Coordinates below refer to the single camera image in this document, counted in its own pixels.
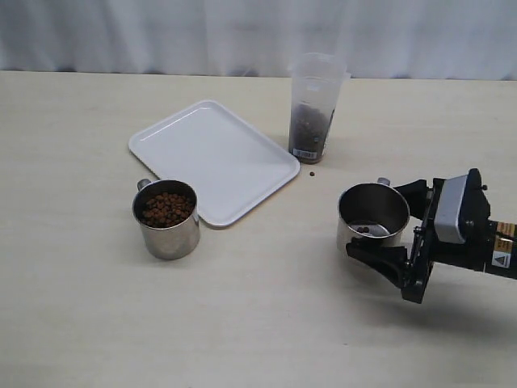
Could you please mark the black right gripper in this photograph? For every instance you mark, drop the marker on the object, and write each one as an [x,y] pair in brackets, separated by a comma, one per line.
[410,269]

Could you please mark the steel mug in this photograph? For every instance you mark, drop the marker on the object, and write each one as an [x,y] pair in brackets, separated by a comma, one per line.
[374,211]
[166,211]

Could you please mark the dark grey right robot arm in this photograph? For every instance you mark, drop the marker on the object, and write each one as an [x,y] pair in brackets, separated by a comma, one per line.
[403,231]

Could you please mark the clear plastic tumbler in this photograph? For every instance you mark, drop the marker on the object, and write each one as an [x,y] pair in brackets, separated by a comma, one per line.
[317,80]

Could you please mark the white rectangular plastic tray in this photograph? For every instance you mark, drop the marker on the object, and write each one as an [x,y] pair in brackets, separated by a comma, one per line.
[232,166]

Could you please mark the white curtain backdrop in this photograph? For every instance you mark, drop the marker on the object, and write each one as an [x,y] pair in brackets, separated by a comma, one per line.
[375,39]

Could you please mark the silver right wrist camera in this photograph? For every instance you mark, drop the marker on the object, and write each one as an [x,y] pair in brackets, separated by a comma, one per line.
[447,215]

